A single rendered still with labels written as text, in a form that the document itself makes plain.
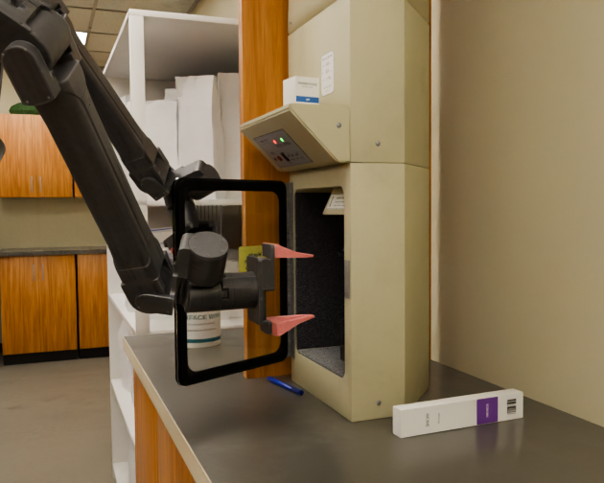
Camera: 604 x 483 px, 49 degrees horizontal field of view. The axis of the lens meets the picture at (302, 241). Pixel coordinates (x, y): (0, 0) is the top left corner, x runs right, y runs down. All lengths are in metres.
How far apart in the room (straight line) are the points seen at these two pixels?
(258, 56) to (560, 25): 0.63
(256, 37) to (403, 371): 0.80
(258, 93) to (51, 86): 0.80
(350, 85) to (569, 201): 0.48
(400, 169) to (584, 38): 0.42
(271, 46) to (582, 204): 0.75
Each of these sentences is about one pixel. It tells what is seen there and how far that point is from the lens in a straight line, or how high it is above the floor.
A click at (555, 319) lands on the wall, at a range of 1.42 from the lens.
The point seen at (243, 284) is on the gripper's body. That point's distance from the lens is 1.00.
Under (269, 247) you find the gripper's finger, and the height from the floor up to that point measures 1.27.
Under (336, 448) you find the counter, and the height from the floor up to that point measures 0.94.
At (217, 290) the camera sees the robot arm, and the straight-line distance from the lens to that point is 0.99.
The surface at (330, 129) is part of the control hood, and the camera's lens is 1.18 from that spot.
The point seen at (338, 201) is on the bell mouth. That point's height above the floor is 1.34.
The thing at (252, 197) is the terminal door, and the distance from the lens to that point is 1.39.
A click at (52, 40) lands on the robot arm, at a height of 1.52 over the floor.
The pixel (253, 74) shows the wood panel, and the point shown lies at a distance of 1.54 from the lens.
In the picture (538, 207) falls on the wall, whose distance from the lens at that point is 1.44.
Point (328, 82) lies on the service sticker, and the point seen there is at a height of 1.57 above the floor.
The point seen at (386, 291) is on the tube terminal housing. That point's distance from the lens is 1.23.
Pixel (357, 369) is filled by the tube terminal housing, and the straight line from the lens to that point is 1.22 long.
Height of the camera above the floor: 1.33
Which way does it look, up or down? 3 degrees down
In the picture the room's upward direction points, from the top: 1 degrees counter-clockwise
